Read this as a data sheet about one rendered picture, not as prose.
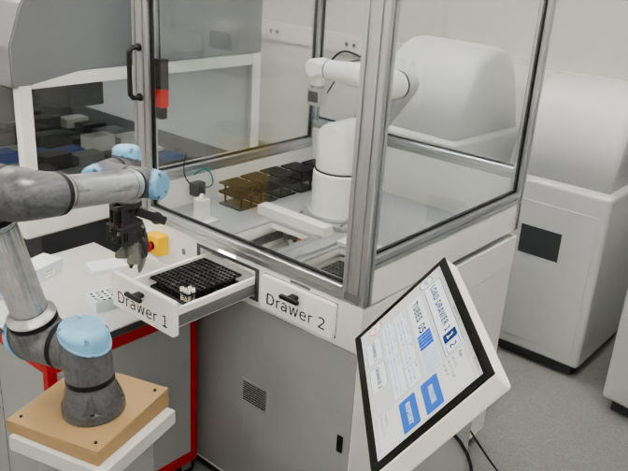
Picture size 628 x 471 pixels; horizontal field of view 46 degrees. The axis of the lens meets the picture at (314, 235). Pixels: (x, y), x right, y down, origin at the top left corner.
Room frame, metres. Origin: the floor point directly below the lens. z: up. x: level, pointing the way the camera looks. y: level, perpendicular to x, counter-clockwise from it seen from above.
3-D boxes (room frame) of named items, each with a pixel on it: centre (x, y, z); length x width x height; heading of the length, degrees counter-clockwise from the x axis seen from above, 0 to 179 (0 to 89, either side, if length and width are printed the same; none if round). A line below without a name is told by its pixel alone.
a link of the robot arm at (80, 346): (1.52, 0.52, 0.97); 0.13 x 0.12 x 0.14; 68
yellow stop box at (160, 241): (2.39, 0.55, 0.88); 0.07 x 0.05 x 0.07; 51
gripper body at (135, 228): (1.91, 0.52, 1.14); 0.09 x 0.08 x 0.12; 141
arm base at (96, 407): (1.52, 0.51, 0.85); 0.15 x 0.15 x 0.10
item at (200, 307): (2.11, 0.35, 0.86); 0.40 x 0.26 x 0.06; 141
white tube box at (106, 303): (2.14, 0.65, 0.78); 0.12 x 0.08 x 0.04; 130
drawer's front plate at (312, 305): (1.99, 0.04, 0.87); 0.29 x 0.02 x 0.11; 51
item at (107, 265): (2.41, 0.73, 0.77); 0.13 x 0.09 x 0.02; 124
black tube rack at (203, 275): (2.10, 0.36, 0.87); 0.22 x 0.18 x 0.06; 141
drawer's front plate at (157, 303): (1.95, 0.48, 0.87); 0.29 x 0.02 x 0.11; 51
